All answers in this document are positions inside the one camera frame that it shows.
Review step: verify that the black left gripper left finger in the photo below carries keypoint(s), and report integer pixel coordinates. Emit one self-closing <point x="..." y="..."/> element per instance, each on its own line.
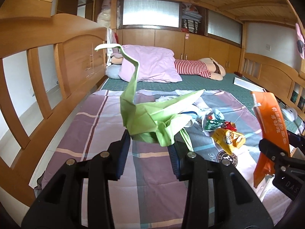
<point x="118" y="155"/>

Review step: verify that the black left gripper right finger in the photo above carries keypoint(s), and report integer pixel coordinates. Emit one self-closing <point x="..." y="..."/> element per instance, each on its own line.
<point x="178" y="155"/>

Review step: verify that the green paper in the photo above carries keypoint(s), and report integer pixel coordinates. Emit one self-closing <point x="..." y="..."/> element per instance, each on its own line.
<point x="153" y="122"/>

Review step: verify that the green wafer bag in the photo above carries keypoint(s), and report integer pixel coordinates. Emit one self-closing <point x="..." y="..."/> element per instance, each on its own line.
<point x="213" y="120"/>

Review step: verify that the orange snack wrapper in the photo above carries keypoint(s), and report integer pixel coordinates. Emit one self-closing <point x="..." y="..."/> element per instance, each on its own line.
<point x="269" y="115"/>

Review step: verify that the yellow snack bag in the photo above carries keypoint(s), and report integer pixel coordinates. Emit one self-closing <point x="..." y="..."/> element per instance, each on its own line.
<point x="228" y="140"/>

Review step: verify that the white blue wrapper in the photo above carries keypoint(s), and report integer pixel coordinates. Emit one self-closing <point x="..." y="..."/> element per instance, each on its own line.
<point x="198" y="110"/>

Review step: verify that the plaid pink grey bedsheet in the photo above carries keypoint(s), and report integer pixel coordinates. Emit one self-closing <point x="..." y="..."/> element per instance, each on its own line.
<point x="219" y="193"/>

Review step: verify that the small red wrapper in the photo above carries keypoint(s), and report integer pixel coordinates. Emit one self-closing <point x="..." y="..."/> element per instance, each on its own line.
<point x="229" y="126"/>

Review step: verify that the white round device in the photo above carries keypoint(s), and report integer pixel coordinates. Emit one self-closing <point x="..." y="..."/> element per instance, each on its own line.
<point x="289" y="114"/>

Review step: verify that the grey blue cushion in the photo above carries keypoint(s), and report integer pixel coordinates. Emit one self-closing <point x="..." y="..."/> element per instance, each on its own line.
<point x="113" y="71"/>

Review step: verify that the green bed mat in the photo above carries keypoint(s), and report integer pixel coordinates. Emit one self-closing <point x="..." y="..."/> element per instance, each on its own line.
<point x="190" y="82"/>

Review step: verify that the pink pillow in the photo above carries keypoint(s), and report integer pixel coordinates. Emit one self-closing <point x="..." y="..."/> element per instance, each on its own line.
<point x="155" y="64"/>

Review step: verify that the striped plush doll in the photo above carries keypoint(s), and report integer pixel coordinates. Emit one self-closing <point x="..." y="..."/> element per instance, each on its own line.
<point x="205" y="67"/>

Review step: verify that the white flat board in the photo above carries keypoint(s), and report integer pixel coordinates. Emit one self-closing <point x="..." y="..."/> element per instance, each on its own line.
<point x="248" y="85"/>

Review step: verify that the frosted window right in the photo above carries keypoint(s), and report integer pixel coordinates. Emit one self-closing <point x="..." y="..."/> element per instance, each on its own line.
<point x="224" y="27"/>

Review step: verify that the frosted window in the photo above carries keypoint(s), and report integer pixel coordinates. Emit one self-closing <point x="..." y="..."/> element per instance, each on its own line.
<point x="224" y="27"/>
<point x="151" y="13"/>

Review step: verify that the frosted window left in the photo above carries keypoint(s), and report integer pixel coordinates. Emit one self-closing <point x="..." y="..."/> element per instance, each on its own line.
<point x="151" y="13"/>

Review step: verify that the wooden footboard rail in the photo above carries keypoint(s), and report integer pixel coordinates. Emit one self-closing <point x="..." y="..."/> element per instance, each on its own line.
<point x="275" y="77"/>

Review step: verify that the wooden wall cabinets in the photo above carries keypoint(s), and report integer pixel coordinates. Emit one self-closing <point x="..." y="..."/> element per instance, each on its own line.
<point x="186" y="46"/>

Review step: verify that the wooden bed headboard rail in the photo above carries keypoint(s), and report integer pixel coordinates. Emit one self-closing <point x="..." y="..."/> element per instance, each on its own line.
<point x="78" y="68"/>

